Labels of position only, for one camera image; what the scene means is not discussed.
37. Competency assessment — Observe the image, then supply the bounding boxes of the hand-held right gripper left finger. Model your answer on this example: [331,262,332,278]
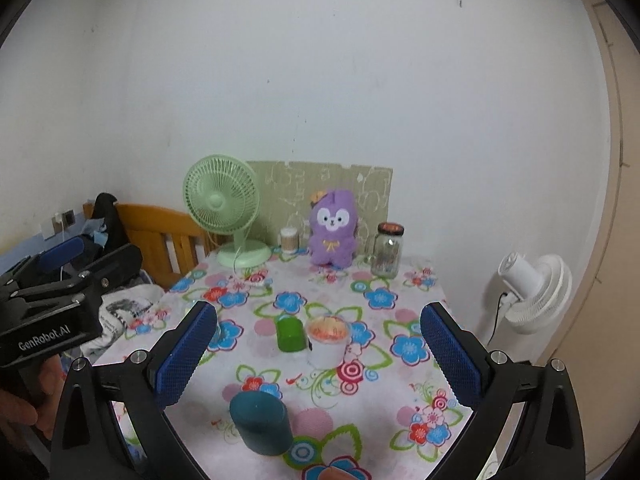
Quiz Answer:
[50,301,218,480]

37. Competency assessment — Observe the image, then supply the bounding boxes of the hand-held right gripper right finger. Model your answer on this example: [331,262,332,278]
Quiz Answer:
[420,302,587,480]

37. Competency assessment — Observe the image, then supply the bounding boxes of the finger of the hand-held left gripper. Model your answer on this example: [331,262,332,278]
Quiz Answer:
[0,237,86,290]
[20,243,144,312]

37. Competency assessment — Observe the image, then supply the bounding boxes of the white cup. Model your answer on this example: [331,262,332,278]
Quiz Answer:
[305,316,352,369]

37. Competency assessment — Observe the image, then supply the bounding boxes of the teal cup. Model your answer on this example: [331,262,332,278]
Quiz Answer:
[229,391,293,457]

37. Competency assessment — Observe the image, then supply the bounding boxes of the green cup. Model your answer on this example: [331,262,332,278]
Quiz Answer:
[276,316,306,354]

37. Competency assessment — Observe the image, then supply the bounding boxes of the person's left hand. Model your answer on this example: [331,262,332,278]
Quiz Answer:
[0,360,68,437]

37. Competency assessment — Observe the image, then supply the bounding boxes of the white printed cloth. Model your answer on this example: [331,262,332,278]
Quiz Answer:
[97,284,167,352]

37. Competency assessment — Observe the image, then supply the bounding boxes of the black bag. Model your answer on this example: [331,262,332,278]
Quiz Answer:
[92,192,127,257]

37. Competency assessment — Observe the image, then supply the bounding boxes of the wooden chair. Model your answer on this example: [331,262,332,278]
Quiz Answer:
[82,202,213,291]

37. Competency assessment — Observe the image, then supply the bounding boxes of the floral tablecloth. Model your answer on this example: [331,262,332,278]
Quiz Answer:
[90,250,501,480]

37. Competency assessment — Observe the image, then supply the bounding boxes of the white floor fan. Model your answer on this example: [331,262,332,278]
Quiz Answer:
[497,253,574,335]

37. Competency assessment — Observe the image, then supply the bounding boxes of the glass jar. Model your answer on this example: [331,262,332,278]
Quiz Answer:
[371,222,405,278]

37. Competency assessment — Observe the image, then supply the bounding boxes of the green desk fan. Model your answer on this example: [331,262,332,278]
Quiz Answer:
[182,155,271,269]

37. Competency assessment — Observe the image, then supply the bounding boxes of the purple plush toy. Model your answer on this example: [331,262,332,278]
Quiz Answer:
[306,189,360,267]

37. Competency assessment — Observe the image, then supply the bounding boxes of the cardboard sheet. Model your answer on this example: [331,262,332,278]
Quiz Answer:
[245,161,394,257]

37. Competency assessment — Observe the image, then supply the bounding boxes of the wall socket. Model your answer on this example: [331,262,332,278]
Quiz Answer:
[52,209,77,236]

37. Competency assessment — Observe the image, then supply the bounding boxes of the black fan cable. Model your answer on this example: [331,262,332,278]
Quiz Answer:
[484,291,507,347]

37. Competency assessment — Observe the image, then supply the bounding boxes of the beige door frame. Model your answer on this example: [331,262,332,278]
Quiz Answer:
[581,0,640,461]

